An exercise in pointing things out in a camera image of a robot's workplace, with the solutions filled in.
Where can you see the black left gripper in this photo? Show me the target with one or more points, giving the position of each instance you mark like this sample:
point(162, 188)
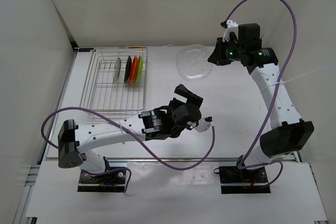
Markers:
point(181, 90)

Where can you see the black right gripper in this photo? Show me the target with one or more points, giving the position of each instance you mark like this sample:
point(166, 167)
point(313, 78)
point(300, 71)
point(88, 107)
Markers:
point(217, 57)

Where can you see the clear bumpy glass plate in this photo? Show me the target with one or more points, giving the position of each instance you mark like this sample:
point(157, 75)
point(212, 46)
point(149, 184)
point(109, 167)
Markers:
point(192, 64)

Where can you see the clear ribbed glass plate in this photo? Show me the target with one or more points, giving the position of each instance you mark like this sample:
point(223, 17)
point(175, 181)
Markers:
point(117, 68)

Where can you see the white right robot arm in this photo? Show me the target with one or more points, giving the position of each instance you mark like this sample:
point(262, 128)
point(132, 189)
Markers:
point(289, 132)

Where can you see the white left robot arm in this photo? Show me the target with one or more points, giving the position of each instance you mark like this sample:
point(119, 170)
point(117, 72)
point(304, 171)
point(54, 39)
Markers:
point(76, 142)

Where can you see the green plate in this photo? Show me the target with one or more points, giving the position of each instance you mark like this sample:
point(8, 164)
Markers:
point(139, 71)

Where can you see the orange plate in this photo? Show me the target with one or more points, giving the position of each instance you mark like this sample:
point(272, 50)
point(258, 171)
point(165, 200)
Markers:
point(134, 69)

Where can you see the black plate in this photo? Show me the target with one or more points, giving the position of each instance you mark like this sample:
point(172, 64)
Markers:
point(128, 69)

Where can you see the white zip tie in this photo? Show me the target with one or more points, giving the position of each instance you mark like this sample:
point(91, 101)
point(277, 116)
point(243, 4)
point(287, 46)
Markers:
point(299, 77)

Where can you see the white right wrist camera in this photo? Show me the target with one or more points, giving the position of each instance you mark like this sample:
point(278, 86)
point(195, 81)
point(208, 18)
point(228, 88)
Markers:
point(230, 26)

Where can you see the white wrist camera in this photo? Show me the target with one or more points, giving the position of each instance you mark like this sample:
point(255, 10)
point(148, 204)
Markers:
point(230, 26)
point(202, 125)

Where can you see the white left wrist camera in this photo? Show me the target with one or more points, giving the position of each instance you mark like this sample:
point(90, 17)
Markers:
point(202, 125)

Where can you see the metal wire dish rack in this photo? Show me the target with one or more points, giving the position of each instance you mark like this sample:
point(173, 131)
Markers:
point(115, 83)

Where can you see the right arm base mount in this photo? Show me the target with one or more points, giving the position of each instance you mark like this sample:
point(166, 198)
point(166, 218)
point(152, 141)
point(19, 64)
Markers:
point(236, 181)

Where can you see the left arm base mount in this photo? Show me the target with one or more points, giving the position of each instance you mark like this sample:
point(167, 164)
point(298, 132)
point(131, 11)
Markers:
point(114, 180)

